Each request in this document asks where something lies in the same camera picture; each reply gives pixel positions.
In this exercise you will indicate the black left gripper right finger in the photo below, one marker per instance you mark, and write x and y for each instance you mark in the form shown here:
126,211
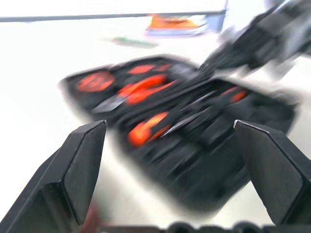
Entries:
279,174

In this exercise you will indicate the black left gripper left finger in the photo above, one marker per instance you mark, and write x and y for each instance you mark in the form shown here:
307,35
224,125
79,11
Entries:
60,174

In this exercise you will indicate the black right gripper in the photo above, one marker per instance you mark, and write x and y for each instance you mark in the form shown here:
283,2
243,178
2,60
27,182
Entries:
269,38

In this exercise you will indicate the black plastic tool case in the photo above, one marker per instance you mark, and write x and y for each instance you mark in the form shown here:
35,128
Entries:
206,157

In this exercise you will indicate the small orange tool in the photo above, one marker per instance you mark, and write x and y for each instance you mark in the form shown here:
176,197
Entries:
142,68

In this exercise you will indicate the orange and blue box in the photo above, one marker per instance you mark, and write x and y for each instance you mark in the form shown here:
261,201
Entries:
175,24

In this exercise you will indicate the green object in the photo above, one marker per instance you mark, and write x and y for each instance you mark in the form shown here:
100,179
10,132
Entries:
133,41

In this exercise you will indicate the round orange tape measure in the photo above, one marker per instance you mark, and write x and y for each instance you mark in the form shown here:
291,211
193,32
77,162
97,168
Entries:
96,82

